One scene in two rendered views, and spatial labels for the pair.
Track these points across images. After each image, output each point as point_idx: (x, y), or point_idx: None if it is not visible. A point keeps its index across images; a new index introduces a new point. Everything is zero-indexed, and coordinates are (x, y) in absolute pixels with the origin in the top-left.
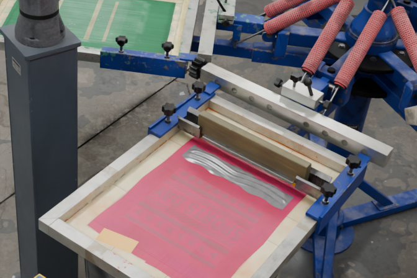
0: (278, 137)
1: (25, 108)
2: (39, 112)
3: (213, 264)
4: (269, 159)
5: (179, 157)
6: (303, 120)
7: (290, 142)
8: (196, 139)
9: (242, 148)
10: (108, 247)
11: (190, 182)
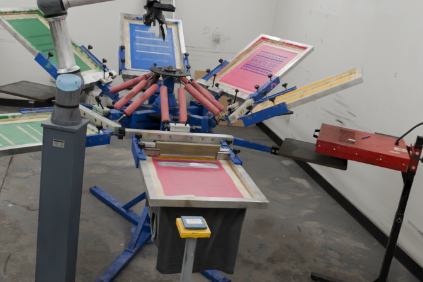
0: None
1: (67, 169)
2: (75, 169)
3: (228, 190)
4: (200, 151)
5: (158, 166)
6: (189, 137)
7: None
8: (154, 159)
9: (184, 151)
10: None
11: (177, 172)
